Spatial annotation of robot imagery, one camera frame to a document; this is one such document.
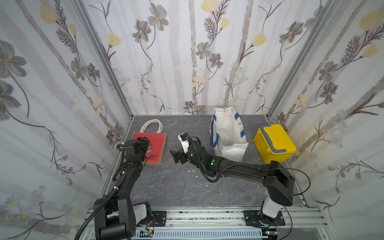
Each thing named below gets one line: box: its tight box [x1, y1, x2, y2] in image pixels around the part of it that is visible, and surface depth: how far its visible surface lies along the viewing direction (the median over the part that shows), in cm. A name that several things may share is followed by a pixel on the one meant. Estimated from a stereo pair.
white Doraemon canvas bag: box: [209, 106, 249, 163], surface depth 91 cm
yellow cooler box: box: [253, 124, 297, 164], surface depth 91 cm
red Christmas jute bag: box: [131, 119, 167, 166], surface depth 103 cm
